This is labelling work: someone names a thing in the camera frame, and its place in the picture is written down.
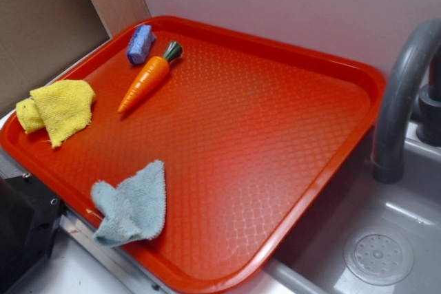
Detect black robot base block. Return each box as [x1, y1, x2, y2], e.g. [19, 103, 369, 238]
[1, 174, 64, 293]

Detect brown cardboard panel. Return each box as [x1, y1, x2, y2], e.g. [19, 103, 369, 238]
[1, 0, 108, 116]

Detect blue sponge block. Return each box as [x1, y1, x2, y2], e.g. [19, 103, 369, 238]
[126, 25, 156, 65]

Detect orange toy carrot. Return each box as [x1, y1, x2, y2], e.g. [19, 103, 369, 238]
[117, 41, 183, 114]

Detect yellow cloth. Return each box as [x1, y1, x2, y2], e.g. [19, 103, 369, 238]
[16, 80, 96, 149]

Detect red plastic tray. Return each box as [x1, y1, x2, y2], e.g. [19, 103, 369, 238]
[1, 17, 385, 293]

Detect light blue cloth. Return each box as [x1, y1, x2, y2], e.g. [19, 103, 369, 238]
[91, 160, 166, 248]

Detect grey toy faucet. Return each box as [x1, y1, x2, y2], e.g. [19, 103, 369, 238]
[371, 18, 440, 184]

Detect grey toy sink basin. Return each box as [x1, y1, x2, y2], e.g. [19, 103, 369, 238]
[265, 124, 440, 293]

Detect dark faucet handle knob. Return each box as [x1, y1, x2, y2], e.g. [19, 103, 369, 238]
[416, 49, 440, 147]

